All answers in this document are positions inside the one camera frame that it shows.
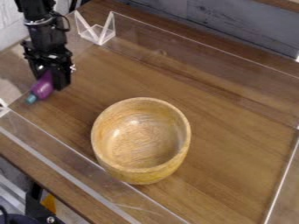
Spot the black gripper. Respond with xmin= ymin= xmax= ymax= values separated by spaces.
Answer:
xmin=22 ymin=40 xmax=74 ymax=91

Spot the purple toy eggplant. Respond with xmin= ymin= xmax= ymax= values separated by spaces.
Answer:
xmin=26 ymin=71 xmax=54 ymax=104

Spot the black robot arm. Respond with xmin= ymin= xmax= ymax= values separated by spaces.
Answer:
xmin=14 ymin=0 xmax=74 ymax=90

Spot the brown wooden bowl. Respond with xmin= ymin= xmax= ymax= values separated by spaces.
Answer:
xmin=90 ymin=97 xmax=193 ymax=185

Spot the black clamp with screw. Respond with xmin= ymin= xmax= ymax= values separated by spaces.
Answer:
xmin=25 ymin=183 xmax=66 ymax=224

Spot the clear acrylic tray wall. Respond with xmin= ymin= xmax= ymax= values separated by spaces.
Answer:
xmin=0 ymin=10 xmax=299 ymax=224

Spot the black cable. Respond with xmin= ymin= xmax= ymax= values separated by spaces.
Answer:
xmin=0 ymin=205 xmax=11 ymax=224

